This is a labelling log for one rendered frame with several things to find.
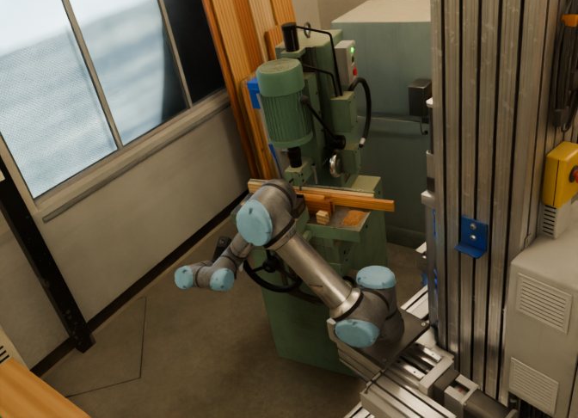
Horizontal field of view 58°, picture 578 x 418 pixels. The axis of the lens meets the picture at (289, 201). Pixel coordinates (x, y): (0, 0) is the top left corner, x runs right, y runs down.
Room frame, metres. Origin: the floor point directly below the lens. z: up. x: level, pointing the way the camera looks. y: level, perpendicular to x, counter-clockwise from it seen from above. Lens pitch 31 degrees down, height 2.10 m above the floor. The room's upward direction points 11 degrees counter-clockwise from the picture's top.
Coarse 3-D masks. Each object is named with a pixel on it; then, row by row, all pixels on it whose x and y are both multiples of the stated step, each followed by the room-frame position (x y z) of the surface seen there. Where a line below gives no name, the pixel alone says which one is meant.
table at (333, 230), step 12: (240, 204) 2.02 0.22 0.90; (312, 216) 1.81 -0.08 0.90; (336, 216) 1.78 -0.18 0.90; (372, 216) 1.78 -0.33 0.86; (312, 228) 1.75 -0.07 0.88; (324, 228) 1.72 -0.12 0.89; (336, 228) 1.70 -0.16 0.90; (348, 228) 1.68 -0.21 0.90; (360, 228) 1.66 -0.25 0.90; (348, 240) 1.67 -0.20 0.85; (360, 240) 1.65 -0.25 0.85
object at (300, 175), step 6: (306, 162) 1.97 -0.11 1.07; (312, 162) 2.01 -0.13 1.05; (288, 168) 1.95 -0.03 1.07; (294, 168) 1.94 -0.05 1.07; (300, 168) 1.93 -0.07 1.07; (306, 168) 1.95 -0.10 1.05; (288, 174) 1.92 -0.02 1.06; (294, 174) 1.91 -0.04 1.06; (300, 174) 1.90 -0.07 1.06; (306, 174) 1.95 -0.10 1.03; (288, 180) 1.92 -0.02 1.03; (294, 180) 1.91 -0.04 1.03; (300, 180) 1.90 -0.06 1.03; (306, 180) 1.94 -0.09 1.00; (300, 186) 1.90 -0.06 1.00
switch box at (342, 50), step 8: (344, 40) 2.20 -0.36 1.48; (352, 40) 2.17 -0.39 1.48; (336, 48) 2.12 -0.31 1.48; (344, 48) 2.10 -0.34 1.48; (336, 56) 2.12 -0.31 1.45; (344, 56) 2.10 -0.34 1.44; (352, 56) 2.14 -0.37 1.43; (344, 64) 2.10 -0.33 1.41; (344, 72) 2.10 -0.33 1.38; (352, 72) 2.12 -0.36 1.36; (344, 80) 2.11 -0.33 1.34; (352, 80) 2.11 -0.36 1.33
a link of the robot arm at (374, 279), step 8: (360, 272) 1.24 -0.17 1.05; (368, 272) 1.23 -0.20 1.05; (376, 272) 1.22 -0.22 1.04; (384, 272) 1.22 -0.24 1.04; (392, 272) 1.22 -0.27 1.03; (360, 280) 1.19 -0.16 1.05; (368, 280) 1.19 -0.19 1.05; (376, 280) 1.18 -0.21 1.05; (384, 280) 1.17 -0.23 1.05; (392, 280) 1.18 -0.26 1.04; (360, 288) 1.18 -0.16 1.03; (368, 288) 1.17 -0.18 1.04; (376, 288) 1.16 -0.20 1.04; (384, 288) 1.16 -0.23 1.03; (392, 288) 1.17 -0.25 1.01; (384, 296) 1.14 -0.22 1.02; (392, 296) 1.17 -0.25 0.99; (392, 304) 1.17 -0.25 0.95; (392, 312) 1.17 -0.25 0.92
